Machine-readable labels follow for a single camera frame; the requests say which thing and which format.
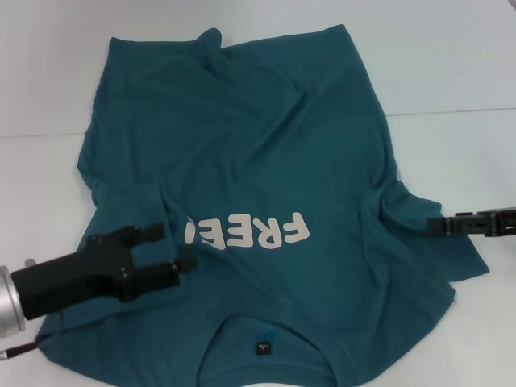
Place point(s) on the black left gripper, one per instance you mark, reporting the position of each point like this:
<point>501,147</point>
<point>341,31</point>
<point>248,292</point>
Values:
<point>68,278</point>

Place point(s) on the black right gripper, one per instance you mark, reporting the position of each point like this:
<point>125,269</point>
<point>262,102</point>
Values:
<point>502,223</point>

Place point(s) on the teal t-shirt with white lettering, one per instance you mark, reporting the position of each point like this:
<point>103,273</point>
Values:
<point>250,141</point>

